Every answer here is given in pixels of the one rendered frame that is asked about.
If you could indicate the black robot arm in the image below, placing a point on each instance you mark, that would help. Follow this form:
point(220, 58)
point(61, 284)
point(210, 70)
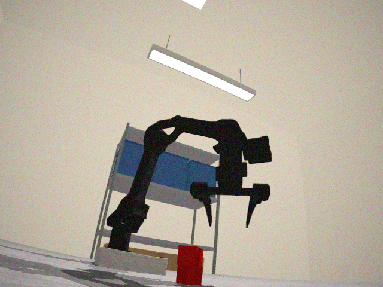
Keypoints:
point(132, 210)

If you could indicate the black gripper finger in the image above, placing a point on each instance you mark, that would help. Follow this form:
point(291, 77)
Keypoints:
point(205, 198)
point(254, 200)

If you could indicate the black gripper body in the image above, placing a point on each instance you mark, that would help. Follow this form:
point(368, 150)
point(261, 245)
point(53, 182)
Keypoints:
point(230, 187)

